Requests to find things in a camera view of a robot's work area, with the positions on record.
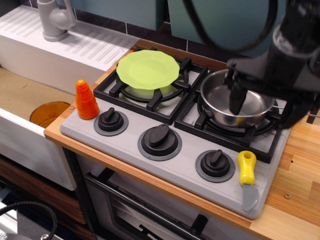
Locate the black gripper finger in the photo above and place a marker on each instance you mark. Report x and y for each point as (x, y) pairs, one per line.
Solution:
(295, 109)
(237, 97)

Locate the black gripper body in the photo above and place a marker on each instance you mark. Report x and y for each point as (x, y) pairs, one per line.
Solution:
(278, 77)

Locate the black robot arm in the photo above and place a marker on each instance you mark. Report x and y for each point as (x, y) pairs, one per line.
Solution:
(298, 35)

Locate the stainless steel pan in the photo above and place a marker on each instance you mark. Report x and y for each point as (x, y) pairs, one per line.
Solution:
(216, 101)

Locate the black right burner grate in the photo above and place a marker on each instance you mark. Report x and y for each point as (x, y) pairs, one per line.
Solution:
(262, 139)

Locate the black burner grate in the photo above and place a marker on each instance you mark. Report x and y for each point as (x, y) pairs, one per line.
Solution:
(162, 104)
(262, 139)

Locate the black right stove knob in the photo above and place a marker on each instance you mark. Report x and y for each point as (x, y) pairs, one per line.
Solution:
(215, 166)

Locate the black stove knob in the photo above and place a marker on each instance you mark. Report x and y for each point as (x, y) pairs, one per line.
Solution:
(215, 166)
(111, 123)
(159, 143)

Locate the grey toy stove top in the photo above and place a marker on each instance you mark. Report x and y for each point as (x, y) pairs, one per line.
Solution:
(181, 169)

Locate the black left burner grate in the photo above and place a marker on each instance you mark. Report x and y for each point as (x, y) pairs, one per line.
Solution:
(162, 104)

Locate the green plastic plate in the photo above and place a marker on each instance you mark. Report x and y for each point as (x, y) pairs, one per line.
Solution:
(148, 70)

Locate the black middle stove knob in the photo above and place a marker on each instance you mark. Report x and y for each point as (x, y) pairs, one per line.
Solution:
(159, 143)

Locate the black left stove knob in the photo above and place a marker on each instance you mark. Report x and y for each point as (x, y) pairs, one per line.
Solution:
(111, 123)

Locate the orange toy carrot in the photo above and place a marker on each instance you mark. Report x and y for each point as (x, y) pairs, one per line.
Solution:
(86, 103)

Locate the toy oven door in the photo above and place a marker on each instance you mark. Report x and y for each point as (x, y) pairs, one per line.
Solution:
(137, 212)

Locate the grey toy faucet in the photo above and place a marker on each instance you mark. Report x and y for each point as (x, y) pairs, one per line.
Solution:
(55, 21)

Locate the white toy sink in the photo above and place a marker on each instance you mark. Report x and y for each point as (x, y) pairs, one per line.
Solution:
(35, 71)

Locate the yellow handled toy knife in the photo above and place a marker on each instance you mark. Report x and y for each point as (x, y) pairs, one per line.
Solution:
(250, 194)

